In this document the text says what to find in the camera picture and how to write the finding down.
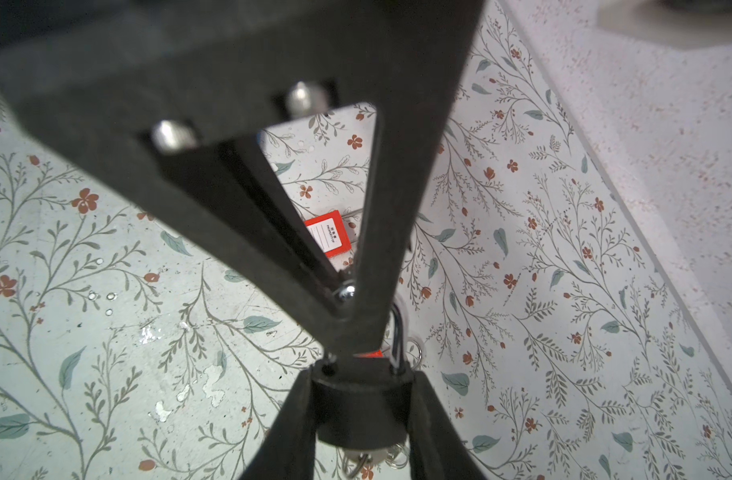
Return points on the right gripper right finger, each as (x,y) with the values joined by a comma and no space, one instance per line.
(436,450)

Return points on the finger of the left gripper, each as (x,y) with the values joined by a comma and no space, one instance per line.
(396,150)
(164,101)

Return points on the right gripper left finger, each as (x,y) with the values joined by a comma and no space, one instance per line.
(288,451)

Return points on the black padlock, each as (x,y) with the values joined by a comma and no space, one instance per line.
(362,402)

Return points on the red padlock with property label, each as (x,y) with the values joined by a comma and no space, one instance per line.
(330,234)

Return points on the red padlock with warning label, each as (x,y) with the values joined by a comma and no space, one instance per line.
(373,354)

